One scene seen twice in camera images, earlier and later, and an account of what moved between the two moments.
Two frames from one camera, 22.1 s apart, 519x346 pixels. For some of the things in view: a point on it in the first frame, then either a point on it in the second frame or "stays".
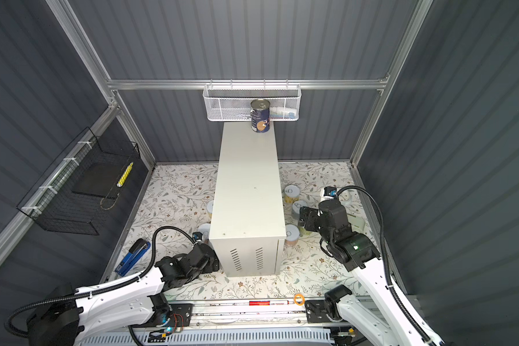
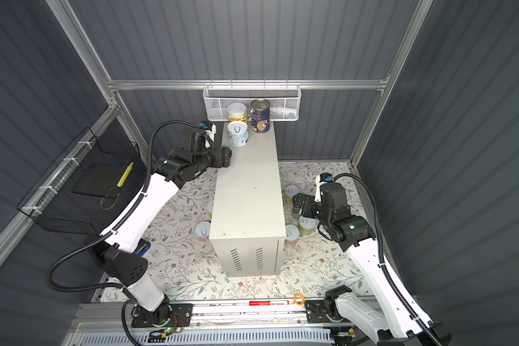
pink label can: x=293 y=234 stays
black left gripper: x=214 y=264 → x=219 y=158
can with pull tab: x=291 y=194 stays
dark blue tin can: x=260 y=115 stays
